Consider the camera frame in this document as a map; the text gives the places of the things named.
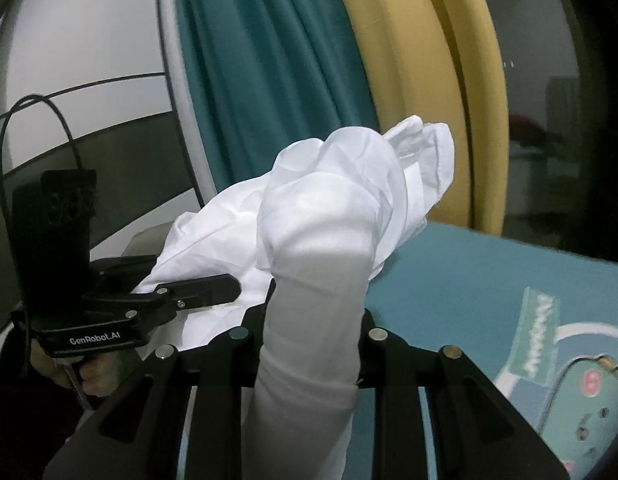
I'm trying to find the yellow curtain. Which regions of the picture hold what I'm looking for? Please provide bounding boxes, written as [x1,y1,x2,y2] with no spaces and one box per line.
[329,0,512,238]

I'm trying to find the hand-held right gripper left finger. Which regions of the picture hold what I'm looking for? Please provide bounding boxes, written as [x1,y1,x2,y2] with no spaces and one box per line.
[42,305,270,480]

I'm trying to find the teal curtain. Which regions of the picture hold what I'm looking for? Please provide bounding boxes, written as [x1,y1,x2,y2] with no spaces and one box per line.
[171,0,380,201]

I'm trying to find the olive cloth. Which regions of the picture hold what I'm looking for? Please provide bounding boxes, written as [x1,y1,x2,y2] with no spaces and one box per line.
[0,110,200,331]

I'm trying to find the white hooded jacket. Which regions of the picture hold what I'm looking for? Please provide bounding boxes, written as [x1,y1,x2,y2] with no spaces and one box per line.
[134,114,456,480]

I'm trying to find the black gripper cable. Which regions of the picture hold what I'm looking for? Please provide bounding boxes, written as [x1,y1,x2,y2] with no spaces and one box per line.
[0,94,86,183]

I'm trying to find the teal printed blanket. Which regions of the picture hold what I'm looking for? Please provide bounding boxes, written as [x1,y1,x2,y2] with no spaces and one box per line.
[339,220,618,480]

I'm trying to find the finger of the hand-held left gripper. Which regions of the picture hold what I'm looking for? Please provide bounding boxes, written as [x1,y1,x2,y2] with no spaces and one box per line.
[89,255,159,281]
[84,274,241,331]

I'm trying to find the person's left hand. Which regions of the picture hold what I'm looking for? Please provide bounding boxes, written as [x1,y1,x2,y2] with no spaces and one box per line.
[29,345,135,398]

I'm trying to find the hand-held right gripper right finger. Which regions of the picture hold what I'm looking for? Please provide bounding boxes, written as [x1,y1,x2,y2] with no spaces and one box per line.
[356,307,572,480]

